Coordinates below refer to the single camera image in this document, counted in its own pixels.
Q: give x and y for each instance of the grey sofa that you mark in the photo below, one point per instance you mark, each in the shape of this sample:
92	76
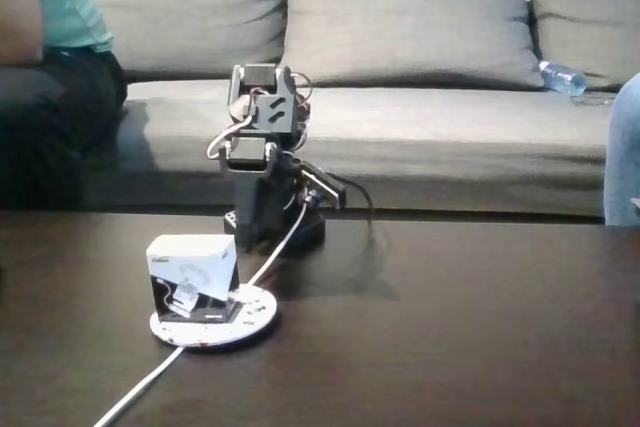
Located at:
450	147

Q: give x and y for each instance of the grey sofa back cushion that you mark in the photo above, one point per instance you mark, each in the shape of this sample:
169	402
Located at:
590	7
190	12
410	22

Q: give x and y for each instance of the white and black servo box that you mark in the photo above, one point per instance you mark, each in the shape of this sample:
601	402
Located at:
195	257

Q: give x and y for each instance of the round cartoon print plate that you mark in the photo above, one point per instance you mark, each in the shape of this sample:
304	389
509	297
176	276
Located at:
250	317

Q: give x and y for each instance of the black camera box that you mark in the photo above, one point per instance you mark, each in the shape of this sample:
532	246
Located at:
325	184

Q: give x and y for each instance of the clear plastic water bottle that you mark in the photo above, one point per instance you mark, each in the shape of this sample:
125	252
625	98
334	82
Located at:
562	78

